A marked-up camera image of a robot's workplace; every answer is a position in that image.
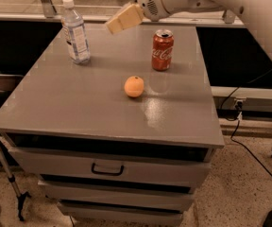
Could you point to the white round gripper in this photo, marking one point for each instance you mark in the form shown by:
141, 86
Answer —
150, 4

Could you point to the clear blue plastic water bottle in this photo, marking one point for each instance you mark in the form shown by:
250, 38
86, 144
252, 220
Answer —
75, 33

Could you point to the red cola can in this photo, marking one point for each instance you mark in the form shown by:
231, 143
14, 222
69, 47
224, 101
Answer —
163, 42

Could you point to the orange fruit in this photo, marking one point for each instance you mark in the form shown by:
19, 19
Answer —
134, 86

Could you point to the grey drawer cabinet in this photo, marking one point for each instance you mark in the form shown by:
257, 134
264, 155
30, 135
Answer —
63, 106

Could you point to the top grey drawer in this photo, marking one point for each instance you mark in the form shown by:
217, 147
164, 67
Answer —
137, 169

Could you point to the grey drawer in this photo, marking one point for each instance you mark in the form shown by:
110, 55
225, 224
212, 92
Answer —
122, 214
116, 196
137, 169

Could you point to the middle grey drawer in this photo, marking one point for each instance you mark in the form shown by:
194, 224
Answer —
116, 196

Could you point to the bottom grey drawer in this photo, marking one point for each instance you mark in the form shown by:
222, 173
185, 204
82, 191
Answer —
122, 214

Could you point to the metal tripod leg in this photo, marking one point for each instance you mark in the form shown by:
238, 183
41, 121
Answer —
21, 197

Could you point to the left metal railing post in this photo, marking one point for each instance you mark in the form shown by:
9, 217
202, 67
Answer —
48, 8

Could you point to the metal railing post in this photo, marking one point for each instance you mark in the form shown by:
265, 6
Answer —
48, 8
228, 17

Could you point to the right metal railing post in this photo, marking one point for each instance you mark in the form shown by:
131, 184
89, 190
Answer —
228, 17

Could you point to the wall power outlet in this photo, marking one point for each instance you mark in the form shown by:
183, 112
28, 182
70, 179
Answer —
238, 105

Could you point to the black drawer handle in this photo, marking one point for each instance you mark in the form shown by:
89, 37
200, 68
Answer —
107, 171

